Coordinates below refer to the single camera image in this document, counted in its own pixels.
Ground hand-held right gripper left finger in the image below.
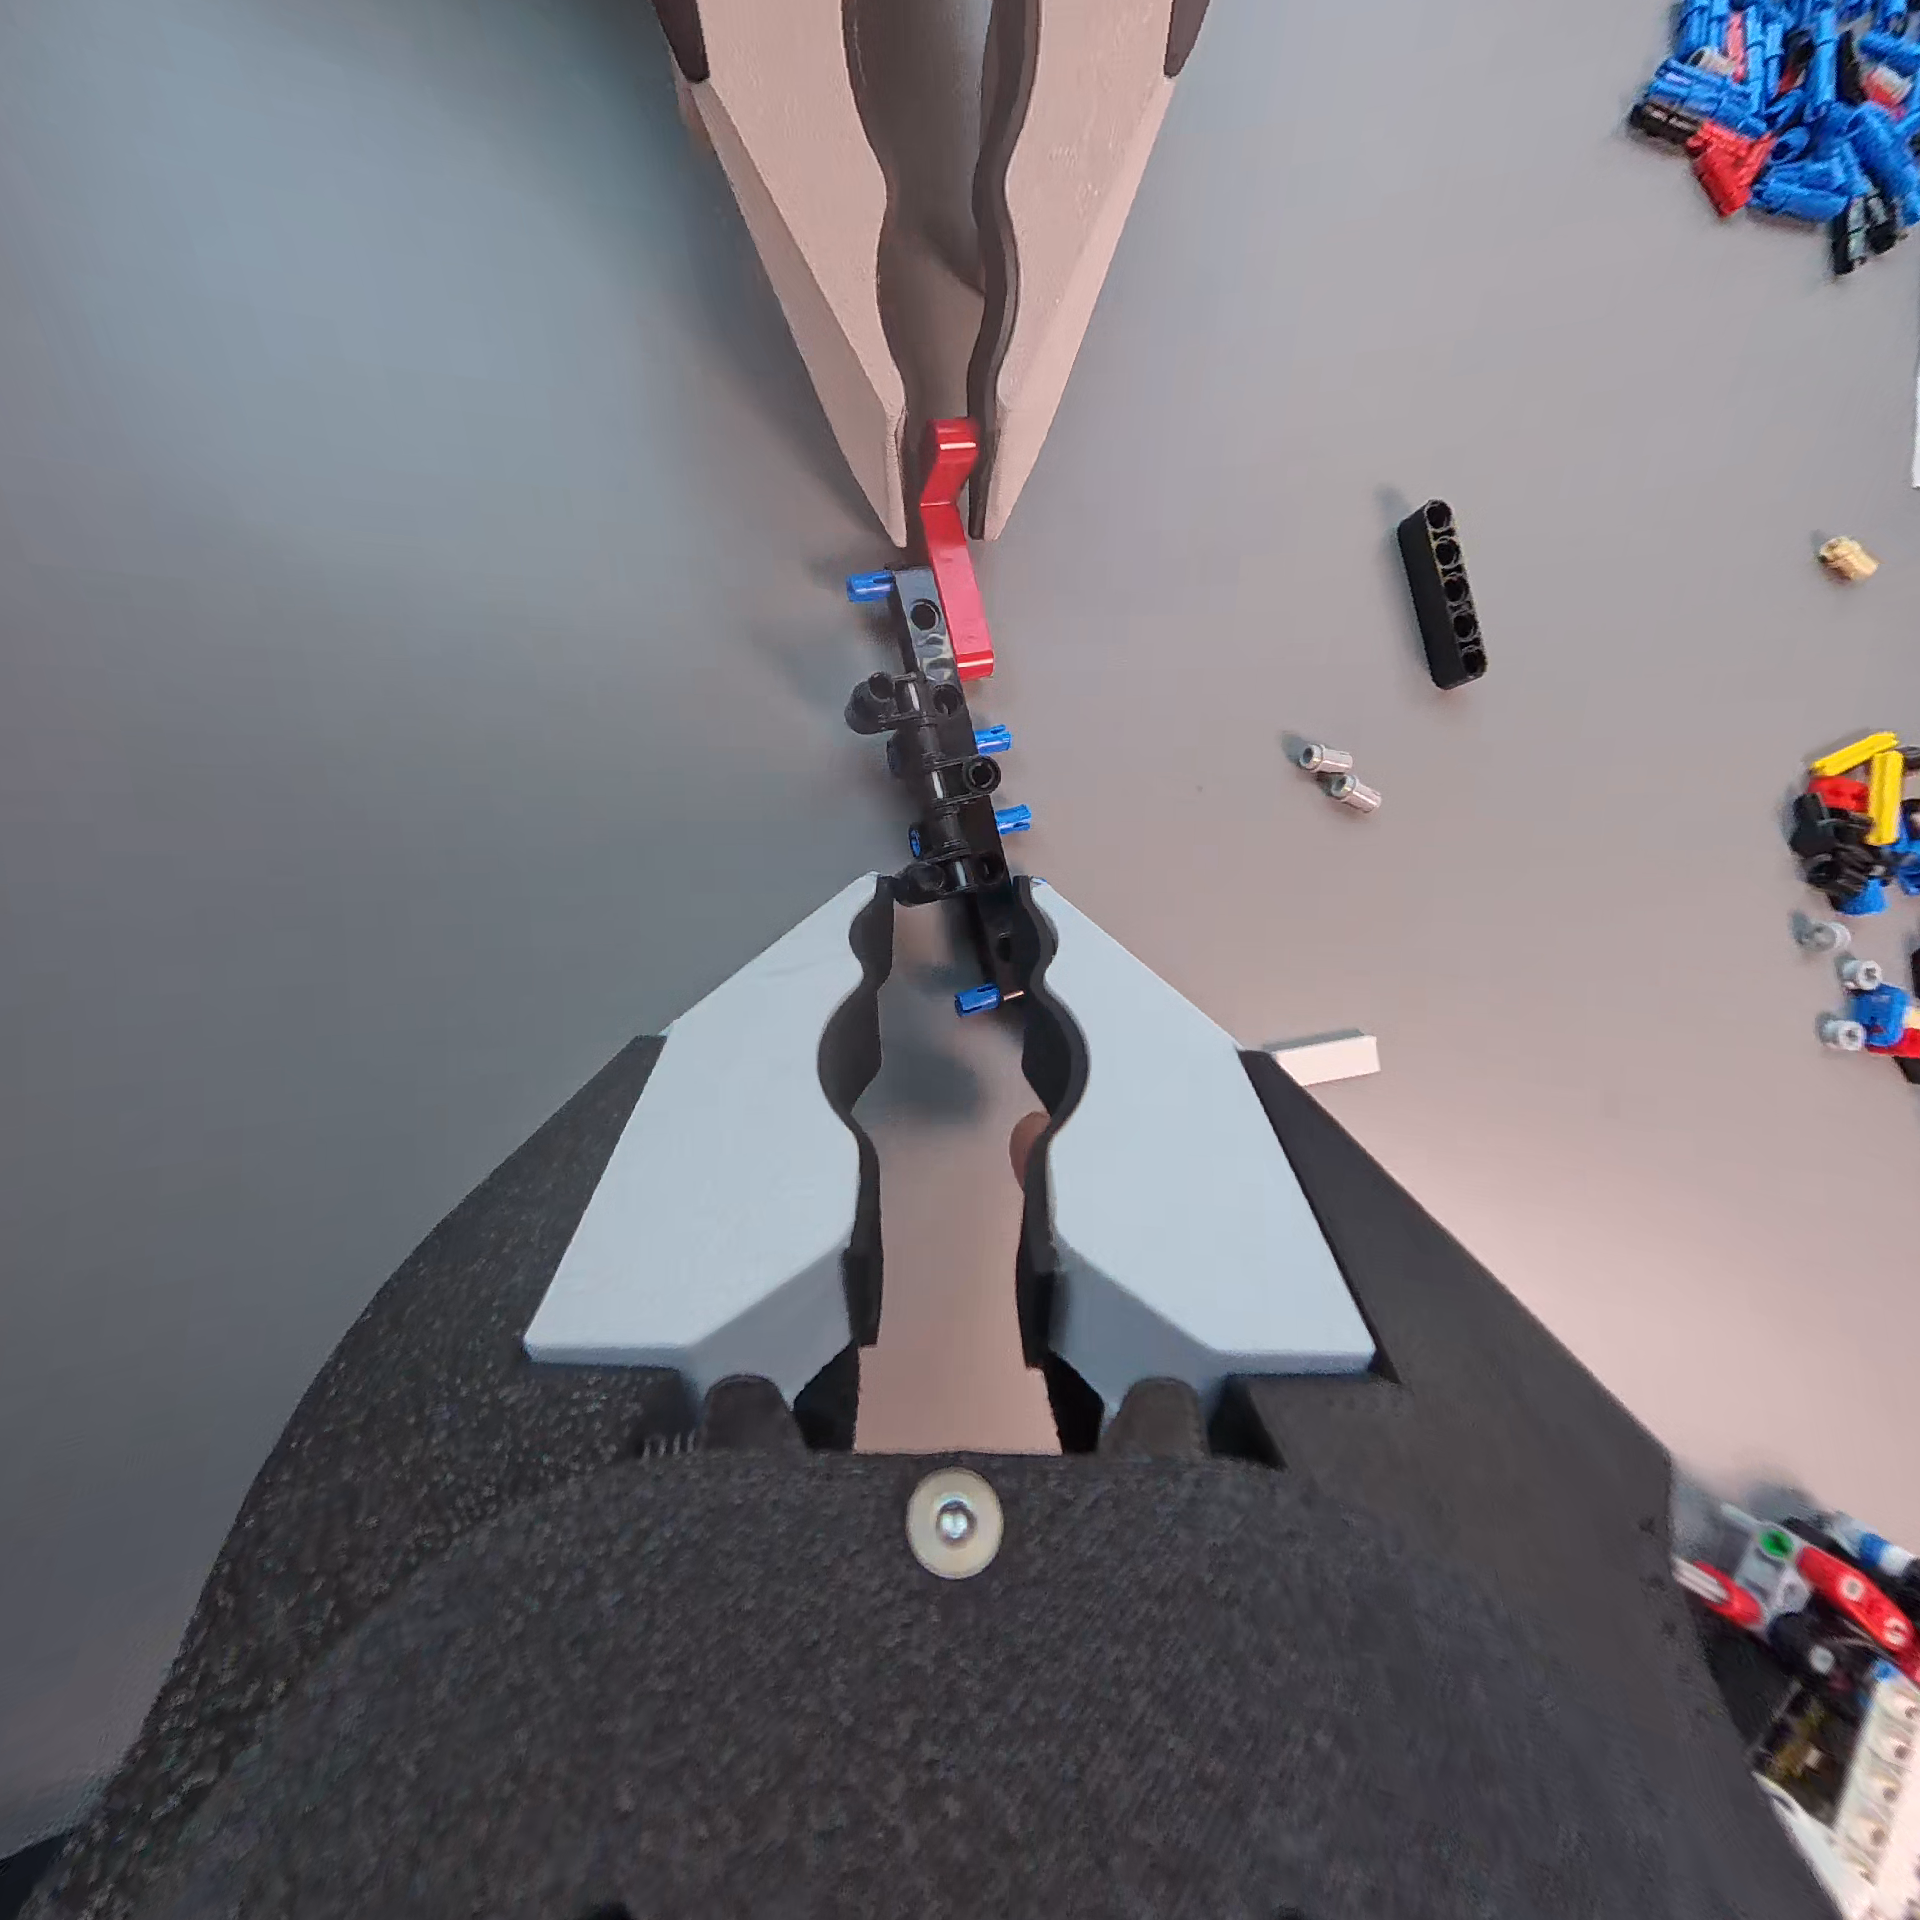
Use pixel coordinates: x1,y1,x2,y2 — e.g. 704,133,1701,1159
520,871,889,1423

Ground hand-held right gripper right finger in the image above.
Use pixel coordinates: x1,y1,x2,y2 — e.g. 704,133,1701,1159
1016,873,1380,1423

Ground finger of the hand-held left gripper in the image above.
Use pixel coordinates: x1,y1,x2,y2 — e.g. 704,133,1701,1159
657,0,915,549
964,0,1212,541

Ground black beam assembly blue pins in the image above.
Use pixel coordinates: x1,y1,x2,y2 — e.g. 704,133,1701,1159
843,417,1040,1023

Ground black five-hole beam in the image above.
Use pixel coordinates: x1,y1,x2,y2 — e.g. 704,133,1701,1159
1394,499,1490,693

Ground pile of blue pins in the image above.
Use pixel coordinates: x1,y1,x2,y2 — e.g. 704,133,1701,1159
1628,0,1920,279

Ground pile of mixed small bricks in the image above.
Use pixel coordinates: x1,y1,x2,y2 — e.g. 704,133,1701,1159
1785,729,1920,1087

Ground toy race car model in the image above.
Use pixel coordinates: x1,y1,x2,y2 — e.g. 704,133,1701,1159
1671,1499,1920,1920

